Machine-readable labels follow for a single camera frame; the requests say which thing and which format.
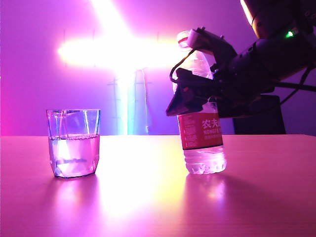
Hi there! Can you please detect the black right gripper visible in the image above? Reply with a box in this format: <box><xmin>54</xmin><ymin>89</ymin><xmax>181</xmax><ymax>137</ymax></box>
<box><xmin>165</xmin><ymin>26</ymin><xmax>276</xmax><ymax>119</ymax></box>

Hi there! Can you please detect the Nongfu Spring water bottle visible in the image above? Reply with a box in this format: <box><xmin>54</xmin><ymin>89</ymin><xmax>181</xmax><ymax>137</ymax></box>
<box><xmin>175</xmin><ymin>30</ymin><xmax>227</xmax><ymax>175</ymax></box>

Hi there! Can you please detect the clear faceted glass mug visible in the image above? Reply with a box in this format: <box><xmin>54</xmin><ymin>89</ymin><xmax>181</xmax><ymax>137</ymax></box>
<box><xmin>46</xmin><ymin>109</ymin><xmax>101</xmax><ymax>179</ymax></box>

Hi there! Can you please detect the vertical glowing light tube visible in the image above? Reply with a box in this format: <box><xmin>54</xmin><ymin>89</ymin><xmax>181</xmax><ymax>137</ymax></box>
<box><xmin>124</xmin><ymin>64</ymin><xmax>136</xmax><ymax>136</ymax></box>

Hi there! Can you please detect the black office chair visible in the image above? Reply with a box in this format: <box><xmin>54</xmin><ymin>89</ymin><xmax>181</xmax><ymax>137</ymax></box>
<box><xmin>233</xmin><ymin>94</ymin><xmax>287</xmax><ymax>135</ymax></box>

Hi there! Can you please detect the horizontal glowing light tube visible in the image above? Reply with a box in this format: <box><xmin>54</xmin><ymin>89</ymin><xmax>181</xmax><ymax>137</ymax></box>
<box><xmin>57</xmin><ymin>39</ymin><xmax>183</xmax><ymax>65</ymax></box>

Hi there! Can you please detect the diagonal glowing light tube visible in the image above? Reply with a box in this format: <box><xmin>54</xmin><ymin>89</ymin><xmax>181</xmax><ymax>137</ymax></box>
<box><xmin>89</xmin><ymin>0</ymin><xmax>134</xmax><ymax>42</ymax></box>

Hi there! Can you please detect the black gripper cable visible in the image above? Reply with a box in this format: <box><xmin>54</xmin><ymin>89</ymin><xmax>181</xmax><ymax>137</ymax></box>
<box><xmin>169</xmin><ymin>48</ymin><xmax>197</xmax><ymax>83</ymax></box>

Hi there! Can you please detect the thin white wall wire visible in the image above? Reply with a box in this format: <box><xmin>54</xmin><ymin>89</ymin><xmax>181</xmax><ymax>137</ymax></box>
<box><xmin>136</xmin><ymin>67</ymin><xmax>152</xmax><ymax>134</ymax></box>

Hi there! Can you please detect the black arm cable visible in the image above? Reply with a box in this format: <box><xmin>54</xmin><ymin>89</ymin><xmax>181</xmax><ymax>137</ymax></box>
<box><xmin>273</xmin><ymin>65</ymin><xmax>316</xmax><ymax>106</ymax></box>

